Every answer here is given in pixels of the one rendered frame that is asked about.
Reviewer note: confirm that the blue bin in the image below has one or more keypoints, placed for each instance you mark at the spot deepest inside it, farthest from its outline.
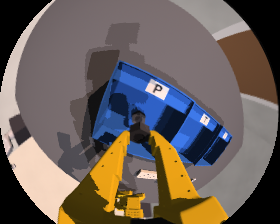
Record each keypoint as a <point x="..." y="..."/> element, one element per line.
<point x="121" y="100"/>

